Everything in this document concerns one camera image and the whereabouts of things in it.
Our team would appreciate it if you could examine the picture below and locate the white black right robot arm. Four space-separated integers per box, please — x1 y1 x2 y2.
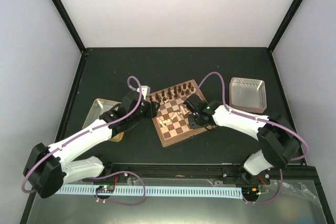
184 94 301 184

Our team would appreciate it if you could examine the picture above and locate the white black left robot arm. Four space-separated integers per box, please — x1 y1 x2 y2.
22 91 160 198

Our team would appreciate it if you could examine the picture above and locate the light chess pieces pile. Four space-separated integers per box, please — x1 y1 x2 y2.
156 105 190 128

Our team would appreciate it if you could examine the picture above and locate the wooden chess board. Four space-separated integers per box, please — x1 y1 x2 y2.
146 79 211 147

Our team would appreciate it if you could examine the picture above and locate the dark chess pieces row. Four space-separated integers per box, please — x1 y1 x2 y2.
146 81 197 104

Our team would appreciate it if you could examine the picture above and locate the metal tray yellow rim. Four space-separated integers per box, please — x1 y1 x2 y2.
82 98 125 143

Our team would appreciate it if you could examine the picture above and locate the pink plastic bin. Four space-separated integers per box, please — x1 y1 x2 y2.
229 77 267 114

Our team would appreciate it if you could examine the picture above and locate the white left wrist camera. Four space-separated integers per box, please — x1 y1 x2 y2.
137 86 151 100

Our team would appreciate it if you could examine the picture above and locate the light blue slotted cable duct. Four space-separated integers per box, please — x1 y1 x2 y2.
56 184 243 199

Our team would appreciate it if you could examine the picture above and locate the black mounting rail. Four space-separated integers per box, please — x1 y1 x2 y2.
81 163 271 183

